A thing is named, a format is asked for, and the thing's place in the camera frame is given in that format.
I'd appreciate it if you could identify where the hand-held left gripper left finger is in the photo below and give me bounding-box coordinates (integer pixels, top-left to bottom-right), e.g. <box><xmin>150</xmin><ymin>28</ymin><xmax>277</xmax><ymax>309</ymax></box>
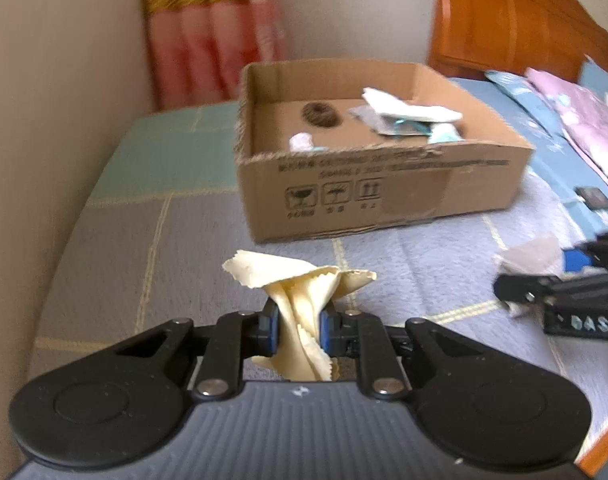
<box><xmin>115</xmin><ymin>300</ymin><xmax>285</xmax><ymax>402</ymax></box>

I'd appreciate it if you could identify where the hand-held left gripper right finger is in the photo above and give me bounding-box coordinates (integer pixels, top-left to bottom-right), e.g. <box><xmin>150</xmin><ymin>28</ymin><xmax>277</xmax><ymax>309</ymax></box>
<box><xmin>320</xmin><ymin>307</ymin><xmax>486</xmax><ymax>402</ymax></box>

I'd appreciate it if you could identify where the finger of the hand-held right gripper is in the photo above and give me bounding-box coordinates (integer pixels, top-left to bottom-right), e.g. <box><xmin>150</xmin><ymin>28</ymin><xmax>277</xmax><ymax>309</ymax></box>
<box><xmin>563</xmin><ymin>231</ymin><xmax>608</xmax><ymax>275</ymax></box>
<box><xmin>493</xmin><ymin>272</ymin><xmax>608</xmax><ymax>307</ymax></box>

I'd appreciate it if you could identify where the pinkish grey cloth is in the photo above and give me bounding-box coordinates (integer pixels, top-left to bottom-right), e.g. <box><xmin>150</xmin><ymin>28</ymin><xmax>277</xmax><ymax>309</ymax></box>
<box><xmin>493</xmin><ymin>237</ymin><xmax>569</xmax><ymax>319</ymax></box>

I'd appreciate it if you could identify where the beige cloth with zigzag edge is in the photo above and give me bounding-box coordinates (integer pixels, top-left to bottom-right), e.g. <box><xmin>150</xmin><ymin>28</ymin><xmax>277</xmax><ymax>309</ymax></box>
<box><xmin>222</xmin><ymin>250</ymin><xmax>377</xmax><ymax>381</ymax></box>

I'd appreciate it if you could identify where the cardboard box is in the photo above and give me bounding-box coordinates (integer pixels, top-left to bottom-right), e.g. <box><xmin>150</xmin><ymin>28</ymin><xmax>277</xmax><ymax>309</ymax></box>
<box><xmin>236</xmin><ymin>59</ymin><xmax>536</xmax><ymax>244</ymax></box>

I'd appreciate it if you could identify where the small black device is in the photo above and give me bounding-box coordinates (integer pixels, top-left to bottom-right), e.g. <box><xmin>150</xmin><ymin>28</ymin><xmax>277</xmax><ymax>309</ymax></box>
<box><xmin>574</xmin><ymin>186</ymin><xmax>608</xmax><ymax>211</ymax></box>

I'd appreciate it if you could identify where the blue floral bed sheet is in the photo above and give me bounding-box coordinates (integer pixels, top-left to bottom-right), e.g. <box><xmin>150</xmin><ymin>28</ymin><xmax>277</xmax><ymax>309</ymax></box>
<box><xmin>448</xmin><ymin>76</ymin><xmax>608</xmax><ymax>243</ymax></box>

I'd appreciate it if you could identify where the purple floral pillow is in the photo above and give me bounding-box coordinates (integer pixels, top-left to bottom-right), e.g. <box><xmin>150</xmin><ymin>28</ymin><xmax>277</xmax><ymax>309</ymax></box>
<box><xmin>525</xmin><ymin>67</ymin><xmax>608</xmax><ymax>202</ymax></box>

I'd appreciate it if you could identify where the plain blue pillow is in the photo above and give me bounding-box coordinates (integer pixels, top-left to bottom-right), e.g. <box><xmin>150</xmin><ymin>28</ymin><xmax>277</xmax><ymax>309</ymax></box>
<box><xmin>576</xmin><ymin>57</ymin><xmax>608</xmax><ymax>128</ymax></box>

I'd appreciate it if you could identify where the blue floral pillow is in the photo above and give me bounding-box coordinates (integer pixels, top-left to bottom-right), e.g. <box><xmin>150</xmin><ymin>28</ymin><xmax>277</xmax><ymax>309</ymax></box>
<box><xmin>484</xmin><ymin>70</ymin><xmax>567</xmax><ymax>138</ymax></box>

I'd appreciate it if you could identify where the white oblong pad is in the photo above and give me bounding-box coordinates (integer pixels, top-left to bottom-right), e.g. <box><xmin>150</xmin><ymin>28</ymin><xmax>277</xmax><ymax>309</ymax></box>
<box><xmin>288</xmin><ymin>132</ymin><xmax>327</xmax><ymax>154</ymax></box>

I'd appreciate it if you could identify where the white crumpled cloth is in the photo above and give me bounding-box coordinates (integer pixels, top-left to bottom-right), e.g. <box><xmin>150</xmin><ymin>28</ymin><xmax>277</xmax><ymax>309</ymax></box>
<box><xmin>361</xmin><ymin>87</ymin><xmax>463</xmax><ymax>124</ymax></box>

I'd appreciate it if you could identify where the grey mesh pouch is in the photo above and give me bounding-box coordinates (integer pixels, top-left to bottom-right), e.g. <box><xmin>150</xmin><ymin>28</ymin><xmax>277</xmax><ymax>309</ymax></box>
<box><xmin>348</xmin><ymin>104</ymin><xmax>429</xmax><ymax>139</ymax></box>

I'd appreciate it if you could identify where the brown hair scrunchie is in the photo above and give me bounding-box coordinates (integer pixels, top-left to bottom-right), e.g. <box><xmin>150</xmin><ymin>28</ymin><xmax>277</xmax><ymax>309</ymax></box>
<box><xmin>302</xmin><ymin>101</ymin><xmax>343</xmax><ymax>131</ymax></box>

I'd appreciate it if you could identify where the wooden bed headboard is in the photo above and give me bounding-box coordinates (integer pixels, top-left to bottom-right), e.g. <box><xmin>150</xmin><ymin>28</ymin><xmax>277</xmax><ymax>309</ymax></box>
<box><xmin>426</xmin><ymin>0</ymin><xmax>608</xmax><ymax>84</ymax></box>

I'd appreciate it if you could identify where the pink floral curtain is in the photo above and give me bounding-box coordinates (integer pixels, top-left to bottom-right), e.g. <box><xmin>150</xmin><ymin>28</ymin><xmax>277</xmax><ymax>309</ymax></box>
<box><xmin>141</xmin><ymin>0</ymin><xmax>287</xmax><ymax>111</ymax></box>

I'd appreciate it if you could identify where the wooden bed side rail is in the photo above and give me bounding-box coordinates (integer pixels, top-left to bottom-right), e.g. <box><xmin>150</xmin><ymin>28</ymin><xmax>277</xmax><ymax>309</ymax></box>
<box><xmin>579</xmin><ymin>432</ymin><xmax>608</xmax><ymax>477</ymax></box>

